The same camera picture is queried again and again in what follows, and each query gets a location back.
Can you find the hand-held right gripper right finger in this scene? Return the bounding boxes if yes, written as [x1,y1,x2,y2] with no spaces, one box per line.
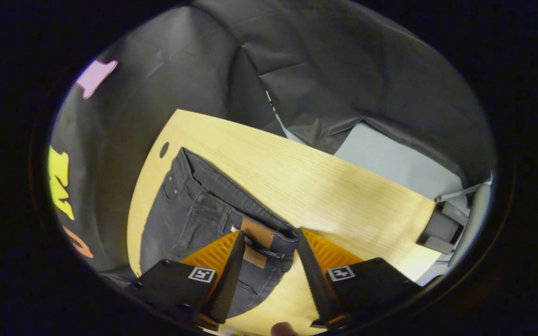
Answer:
[294,228,423,329]

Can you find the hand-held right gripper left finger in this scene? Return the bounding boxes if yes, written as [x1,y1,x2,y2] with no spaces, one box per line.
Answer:
[126,230,247,331]

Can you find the dark grey jeans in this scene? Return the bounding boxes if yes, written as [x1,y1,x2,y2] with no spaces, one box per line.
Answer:
[139,147,300,320]

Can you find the light grey metal stand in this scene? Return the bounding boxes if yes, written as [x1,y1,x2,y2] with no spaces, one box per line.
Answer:
[435,175,494,267]

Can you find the black backdrop cloth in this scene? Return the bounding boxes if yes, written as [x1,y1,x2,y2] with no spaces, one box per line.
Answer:
[49,0,497,277]

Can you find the dark grey table bracket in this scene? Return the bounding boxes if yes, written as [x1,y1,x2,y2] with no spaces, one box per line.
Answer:
[416,201,469,255]

